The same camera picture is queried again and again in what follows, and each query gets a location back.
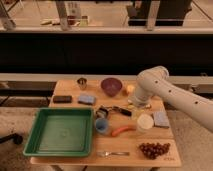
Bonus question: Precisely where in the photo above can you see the bunch of dark grapes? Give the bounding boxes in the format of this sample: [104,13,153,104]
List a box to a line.
[139,143,170,160]

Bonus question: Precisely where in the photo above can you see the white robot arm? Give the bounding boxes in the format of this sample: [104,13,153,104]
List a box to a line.
[129,66,213,133]

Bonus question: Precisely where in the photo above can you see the yellow orange fruit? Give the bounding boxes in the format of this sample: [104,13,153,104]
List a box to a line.
[126,85,135,95]

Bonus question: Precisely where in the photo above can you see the wooden board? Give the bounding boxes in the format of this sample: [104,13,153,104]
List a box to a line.
[30,80,181,167]

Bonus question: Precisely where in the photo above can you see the orange carrot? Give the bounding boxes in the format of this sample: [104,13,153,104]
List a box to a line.
[111,126,136,137]

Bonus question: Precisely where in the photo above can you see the green plastic tray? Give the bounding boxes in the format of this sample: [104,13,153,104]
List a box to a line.
[23,108,93,157]

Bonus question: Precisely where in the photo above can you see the blue sponge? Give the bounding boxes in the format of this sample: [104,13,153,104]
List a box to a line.
[78,94,96,105]

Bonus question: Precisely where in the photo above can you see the small metal cup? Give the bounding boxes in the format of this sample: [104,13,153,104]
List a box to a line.
[77,77,87,90]

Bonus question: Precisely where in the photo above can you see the silver fork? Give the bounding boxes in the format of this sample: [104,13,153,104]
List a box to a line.
[97,151,130,157]

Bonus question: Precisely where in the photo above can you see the blue plastic cup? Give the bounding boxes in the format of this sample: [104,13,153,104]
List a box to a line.
[95,118,109,134]

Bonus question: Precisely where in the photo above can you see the purple bowl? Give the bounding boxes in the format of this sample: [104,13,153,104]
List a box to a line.
[101,78,122,97]

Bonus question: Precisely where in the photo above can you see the grey blue cloth pad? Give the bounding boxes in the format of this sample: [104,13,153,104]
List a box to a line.
[153,111,170,128]

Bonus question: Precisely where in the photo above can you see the gold metal tongs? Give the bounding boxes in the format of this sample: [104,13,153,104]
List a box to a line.
[127,104,151,110]

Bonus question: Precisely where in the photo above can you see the black rectangular block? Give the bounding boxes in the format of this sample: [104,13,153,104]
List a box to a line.
[53,95,72,103]

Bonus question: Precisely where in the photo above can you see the black object on floor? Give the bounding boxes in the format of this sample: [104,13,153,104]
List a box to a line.
[0,133,23,145]

